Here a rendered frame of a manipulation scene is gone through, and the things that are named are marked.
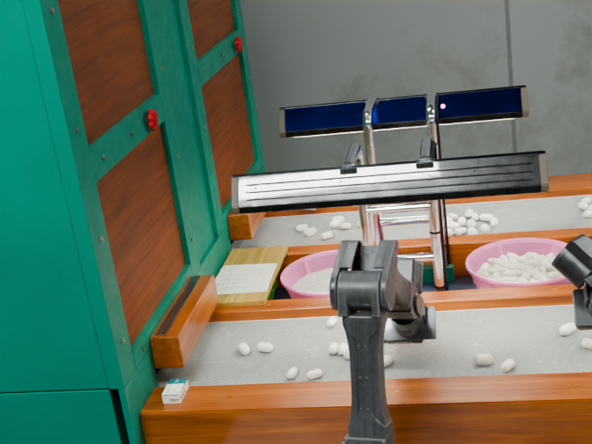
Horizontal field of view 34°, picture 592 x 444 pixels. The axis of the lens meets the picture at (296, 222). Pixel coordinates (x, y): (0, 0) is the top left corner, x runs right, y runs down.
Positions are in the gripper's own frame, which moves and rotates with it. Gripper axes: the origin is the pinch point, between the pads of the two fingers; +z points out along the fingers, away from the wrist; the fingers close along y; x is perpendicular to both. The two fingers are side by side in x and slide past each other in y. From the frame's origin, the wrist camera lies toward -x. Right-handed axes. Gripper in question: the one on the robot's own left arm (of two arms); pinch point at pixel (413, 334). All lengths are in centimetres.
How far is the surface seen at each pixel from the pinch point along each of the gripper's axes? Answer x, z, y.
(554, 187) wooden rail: -54, 63, -36
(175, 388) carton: 12.9, -19.4, 43.9
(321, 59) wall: -130, 113, 38
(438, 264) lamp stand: -17.6, 10.3, -5.3
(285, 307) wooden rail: -9.9, 10.6, 29.0
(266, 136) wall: -109, 129, 62
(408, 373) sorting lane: 9.7, -8.7, 0.6
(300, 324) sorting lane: -5.3, 9.1, 25.3
